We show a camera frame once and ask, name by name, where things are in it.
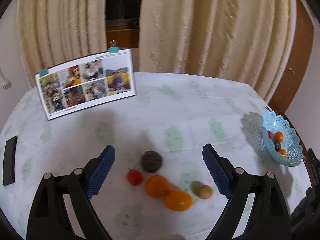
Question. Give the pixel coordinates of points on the white cloud pattern tablecloth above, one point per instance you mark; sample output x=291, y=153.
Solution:
x=174, y=115

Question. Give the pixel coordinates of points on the small tan longan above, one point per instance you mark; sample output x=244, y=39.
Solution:
x=204, y=192

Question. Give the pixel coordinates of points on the photo collage card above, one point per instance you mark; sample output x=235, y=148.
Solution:
x=86, y=82

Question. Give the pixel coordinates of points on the beige curtain left panel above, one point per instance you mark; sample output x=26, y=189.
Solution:
x=52, y=32

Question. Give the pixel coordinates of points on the black smartphone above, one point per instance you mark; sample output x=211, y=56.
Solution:
x=9, y=161

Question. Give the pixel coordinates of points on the beige curtain panel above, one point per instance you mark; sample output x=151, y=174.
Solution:
x=241, y=40
x=52, y=32

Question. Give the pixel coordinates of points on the large mandarin with stem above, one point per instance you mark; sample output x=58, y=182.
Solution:
x=282, y=152

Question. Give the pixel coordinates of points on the dark brown oblong fruit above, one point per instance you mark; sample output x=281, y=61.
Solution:
x=277, y=145

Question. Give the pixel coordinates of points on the teal binder clip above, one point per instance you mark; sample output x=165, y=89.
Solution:
x=43, y=72
x=113, y=47

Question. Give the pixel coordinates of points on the teal binder clip right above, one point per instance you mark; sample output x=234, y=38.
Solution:
x=113, y=47

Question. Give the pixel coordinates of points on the teal binder clip left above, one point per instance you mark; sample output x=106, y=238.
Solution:
x=43, y=72

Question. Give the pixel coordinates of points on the beige curtain right panel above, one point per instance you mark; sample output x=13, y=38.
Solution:
x=241, y=40

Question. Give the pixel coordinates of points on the smooth orange mandarin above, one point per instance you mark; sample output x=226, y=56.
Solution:
x=177, y=200

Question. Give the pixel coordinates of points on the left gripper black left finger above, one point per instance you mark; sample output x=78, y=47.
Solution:
x=48, y=217

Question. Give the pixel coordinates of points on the brown wooden door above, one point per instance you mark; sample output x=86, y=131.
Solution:
x=297, y=63

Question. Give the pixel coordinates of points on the dark brown round fruit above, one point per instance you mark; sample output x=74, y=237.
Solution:
x=151, y=161

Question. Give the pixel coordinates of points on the light blue lattice basket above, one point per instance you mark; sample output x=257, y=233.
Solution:
x=274, y=123

